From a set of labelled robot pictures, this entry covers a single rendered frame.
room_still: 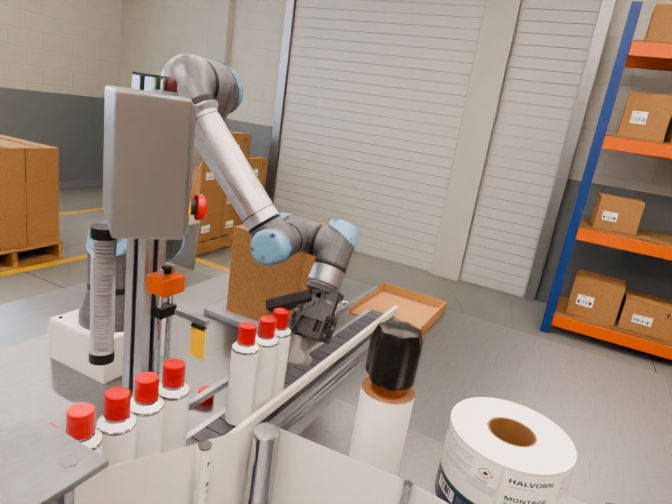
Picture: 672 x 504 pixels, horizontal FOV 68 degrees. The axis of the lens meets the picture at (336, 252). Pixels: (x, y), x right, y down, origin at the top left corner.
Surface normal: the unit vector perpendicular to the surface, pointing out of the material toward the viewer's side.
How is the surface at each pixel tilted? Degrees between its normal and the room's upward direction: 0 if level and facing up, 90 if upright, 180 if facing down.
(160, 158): 90
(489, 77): 90
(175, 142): 90
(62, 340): 90
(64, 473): 0
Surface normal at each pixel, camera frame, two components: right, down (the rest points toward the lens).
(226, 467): 0.60, 0.30
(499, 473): -0.49, 0.17
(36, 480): 0.14, -0.95
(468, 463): -0.78, 0.06
